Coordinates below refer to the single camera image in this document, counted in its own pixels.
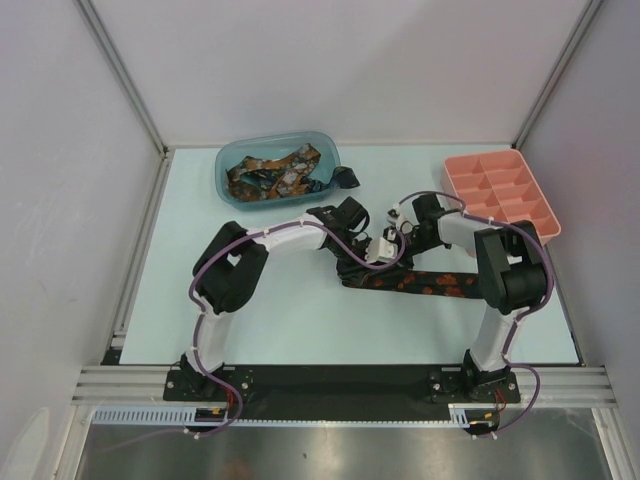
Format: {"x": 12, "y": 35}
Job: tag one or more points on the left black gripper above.
{"x": 354, "y": 274}

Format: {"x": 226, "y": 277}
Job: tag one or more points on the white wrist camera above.
{"x": 381, "y": 251}
{"x": 398, "y": 219}

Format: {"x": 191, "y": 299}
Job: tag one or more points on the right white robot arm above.
{"x": 512, "y": 277}

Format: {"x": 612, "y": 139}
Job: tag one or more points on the aluminium frame rail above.
{"x": 561, "y": 387}

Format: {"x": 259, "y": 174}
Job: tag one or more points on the brown grey floral tie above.
{"x": 305, "y": 159}

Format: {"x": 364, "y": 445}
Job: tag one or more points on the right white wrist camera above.
{"x": 398, "y": 219}

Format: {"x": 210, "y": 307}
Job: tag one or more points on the dark navy patterned tie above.
{"x": 340, "y": 177}

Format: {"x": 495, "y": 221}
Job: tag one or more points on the black tie orange flowers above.
{"x": 449, "y": 284}

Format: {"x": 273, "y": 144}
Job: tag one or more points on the blue plastic tub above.
{"x": 275, "y": 147}

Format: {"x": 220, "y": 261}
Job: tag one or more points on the white slotted cable duct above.
{"x": 192, "y": 417}

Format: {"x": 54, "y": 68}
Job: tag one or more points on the pink divided organizer tray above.
{"x": 500, "y": 185}

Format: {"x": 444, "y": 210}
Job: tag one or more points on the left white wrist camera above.
{"x": 381, "y": 251}

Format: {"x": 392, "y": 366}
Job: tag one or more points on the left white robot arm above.
{"x": 227, "y": 274}

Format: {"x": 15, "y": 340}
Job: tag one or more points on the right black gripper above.
{"x": 406, "y": 262}

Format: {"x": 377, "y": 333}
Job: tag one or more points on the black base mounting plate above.
{"x": 357, "y": 393}

